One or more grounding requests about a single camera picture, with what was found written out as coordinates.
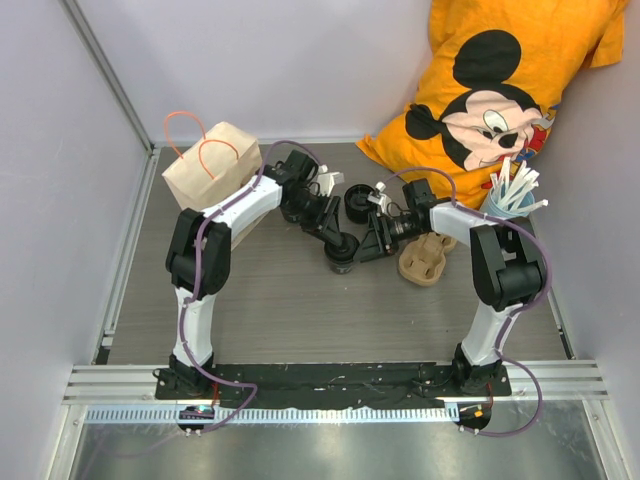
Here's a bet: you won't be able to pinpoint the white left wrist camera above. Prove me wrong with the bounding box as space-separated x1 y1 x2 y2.
316 165 345 196

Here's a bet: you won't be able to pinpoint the translucent single black cup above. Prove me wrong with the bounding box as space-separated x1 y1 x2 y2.
327 258 354 275

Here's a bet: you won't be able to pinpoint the printed paper takeout bag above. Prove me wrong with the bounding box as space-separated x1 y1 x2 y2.
161 110 266 251

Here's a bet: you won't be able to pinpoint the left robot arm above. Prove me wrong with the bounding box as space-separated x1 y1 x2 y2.
154 150 359 400

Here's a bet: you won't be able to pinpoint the blue straw holder cup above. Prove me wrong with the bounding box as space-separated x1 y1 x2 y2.
480 195 530 219

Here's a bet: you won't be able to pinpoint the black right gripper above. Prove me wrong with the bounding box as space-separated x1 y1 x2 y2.
353 211 426 264

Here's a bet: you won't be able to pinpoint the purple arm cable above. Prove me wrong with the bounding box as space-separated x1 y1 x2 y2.
177 139 326 434
377 167 554 437

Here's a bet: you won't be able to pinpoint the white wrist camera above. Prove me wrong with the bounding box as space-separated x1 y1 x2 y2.
367 181 392 215
316 165 345 196

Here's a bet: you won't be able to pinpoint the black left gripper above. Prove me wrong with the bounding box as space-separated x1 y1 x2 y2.
285 191 342 247

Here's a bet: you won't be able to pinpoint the orange Mickey Mouse pillow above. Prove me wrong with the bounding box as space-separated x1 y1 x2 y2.
359 0 626 209

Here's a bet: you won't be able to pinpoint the white wrapped straws bundle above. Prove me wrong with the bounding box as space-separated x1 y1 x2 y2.
488 161 549 214

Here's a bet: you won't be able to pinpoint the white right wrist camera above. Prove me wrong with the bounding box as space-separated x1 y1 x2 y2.
367 181 392 215

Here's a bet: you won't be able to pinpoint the white slotted cable duct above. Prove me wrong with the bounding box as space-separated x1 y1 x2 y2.
85 403 459 426

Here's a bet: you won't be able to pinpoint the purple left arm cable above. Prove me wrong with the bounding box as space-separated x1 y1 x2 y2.
177 139 326 434

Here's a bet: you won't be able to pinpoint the black coffee cup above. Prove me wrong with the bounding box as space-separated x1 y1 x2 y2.
280 208 302 225
344 184 377 225

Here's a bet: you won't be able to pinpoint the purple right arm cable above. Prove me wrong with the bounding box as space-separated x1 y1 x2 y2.
377 167 554 437

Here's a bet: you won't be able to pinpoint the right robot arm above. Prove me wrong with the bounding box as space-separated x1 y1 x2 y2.
344 179 547 395

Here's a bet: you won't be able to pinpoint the aluminium corner frame post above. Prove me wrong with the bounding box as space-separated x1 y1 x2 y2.
59 0 154 154

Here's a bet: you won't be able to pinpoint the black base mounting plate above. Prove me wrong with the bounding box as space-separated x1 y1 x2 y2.
153 361 512 410

